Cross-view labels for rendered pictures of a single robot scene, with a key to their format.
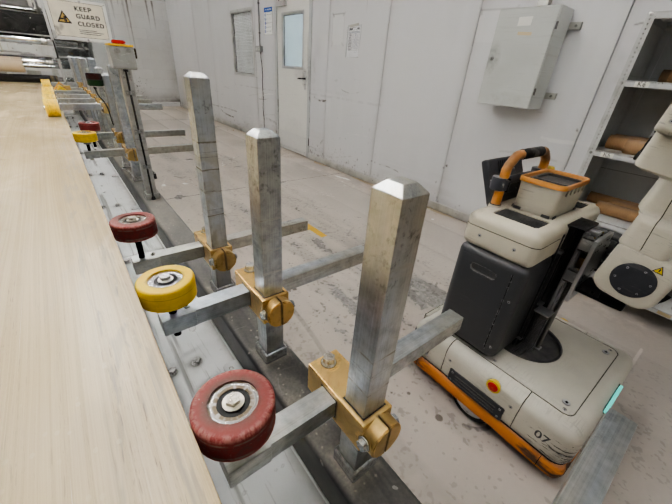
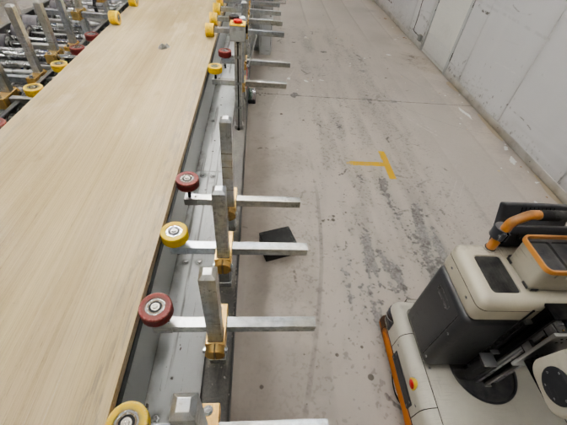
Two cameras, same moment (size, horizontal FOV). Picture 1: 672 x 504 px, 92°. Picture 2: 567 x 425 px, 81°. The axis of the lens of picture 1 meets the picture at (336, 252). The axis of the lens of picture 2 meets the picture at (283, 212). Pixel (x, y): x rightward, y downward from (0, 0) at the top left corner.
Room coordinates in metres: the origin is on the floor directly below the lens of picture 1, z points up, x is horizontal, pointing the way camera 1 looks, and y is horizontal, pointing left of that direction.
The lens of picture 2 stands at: (0.03, -0.37, 1.67)
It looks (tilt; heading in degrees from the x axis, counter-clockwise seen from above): 45 degrees down; 33
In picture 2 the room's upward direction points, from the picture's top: 7 degrees clockwise
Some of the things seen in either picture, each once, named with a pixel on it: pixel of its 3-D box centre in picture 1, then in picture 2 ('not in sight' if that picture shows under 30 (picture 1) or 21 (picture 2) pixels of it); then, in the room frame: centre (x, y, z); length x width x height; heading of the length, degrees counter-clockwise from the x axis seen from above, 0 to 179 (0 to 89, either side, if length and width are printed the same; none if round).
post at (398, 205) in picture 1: (368, 377); (214, 326); (0.26, -0.05, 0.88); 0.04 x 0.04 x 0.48; 40
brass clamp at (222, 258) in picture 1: (214, 249); (229, 203); (0.66, 0.29, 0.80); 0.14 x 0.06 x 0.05; 40
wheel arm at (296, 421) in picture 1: (369, 375); (236, 325); (0.33, -0.06, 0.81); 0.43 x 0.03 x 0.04; 130
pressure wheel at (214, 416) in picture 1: (237, 433); (159, 316); (0.20, 0.09, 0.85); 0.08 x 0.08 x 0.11
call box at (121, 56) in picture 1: (121, 57); (238, 31); (1.21, 0.75, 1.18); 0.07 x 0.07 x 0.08; 40
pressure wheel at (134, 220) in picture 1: (138, 242); (188, 189); (0.58, 0.41, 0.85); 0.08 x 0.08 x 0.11
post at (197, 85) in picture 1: (211, 200); (228, 180); (0.65, 0.27, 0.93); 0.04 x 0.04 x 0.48; 40
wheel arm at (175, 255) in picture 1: (232, 242); (243, 201); (0.71, 0.26, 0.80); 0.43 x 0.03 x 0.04; 130
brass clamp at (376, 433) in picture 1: (351, 400); (217, 330); (0.28, -0.04, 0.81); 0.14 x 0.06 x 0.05; 40
